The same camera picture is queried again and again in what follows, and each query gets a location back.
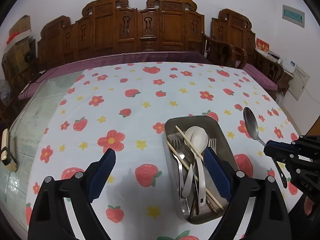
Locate cream plastic fork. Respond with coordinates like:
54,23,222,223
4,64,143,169
208,138,217,152

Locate person's right hand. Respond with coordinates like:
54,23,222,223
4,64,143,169
304,197,314,216

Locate small steel spoon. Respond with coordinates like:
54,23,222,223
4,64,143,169
184,141,200,215

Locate purple armchair cushion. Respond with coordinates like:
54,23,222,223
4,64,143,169
243,63,278,90

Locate red calendar box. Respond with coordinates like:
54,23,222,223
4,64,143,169
256,38,270,53

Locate white device on side table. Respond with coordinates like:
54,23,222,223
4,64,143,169
281,57,296,74

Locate strawberry flower tablecloth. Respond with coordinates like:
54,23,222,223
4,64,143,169
26,62,298,239

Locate metal rectangular tray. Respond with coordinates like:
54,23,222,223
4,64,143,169
163,116,238,225

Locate plastic bag on floor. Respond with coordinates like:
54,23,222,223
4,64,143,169
0,79,11,106

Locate top cardboard box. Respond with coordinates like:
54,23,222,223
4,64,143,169
9,15,31,36

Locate white wall panel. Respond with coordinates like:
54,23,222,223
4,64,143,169
289,66,310,101

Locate carved wooden armchair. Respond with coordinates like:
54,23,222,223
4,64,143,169
202,8,286,98

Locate light bamboo chopstick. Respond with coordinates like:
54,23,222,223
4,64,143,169
175,126,203,161
166,141,225,211

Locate large steel spoon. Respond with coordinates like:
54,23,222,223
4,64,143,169
243,106,288,189

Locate carved wooden sofa bench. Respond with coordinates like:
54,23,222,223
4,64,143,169
37,0,204,69

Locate grey wall electrical box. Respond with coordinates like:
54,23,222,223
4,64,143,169
282,5,305,28

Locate purple bench cushion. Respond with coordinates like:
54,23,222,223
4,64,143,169
18,51,209,100

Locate wooden side table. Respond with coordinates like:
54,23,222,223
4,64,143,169
254,51,293,100

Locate large cream plastic spoon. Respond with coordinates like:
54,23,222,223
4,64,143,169
184,126,208,207

